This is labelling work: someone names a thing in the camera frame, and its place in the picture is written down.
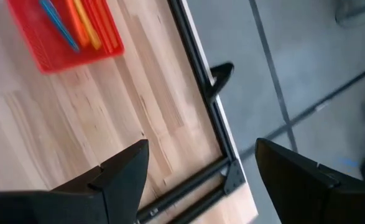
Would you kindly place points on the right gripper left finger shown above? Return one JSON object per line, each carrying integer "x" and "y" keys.
{"x": 61, "y": 208}

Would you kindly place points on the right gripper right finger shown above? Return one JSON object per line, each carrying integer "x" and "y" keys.
{"x": 325, "y": 205}

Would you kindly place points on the yellow highlighter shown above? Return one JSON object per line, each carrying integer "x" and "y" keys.
{"x": 89, "y": 28}

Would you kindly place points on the blue highlighter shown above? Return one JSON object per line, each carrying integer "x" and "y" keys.
{"x": 59, "y": 25}

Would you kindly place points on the orange highlighter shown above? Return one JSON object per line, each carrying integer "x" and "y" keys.
{"x": 78, "y": 25}

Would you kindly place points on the red plastic basket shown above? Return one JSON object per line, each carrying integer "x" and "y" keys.
{"x": 51, "y": 53}

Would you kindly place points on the black aluminium table frame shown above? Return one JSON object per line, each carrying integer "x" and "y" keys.
{"x": 201, "y": 77}

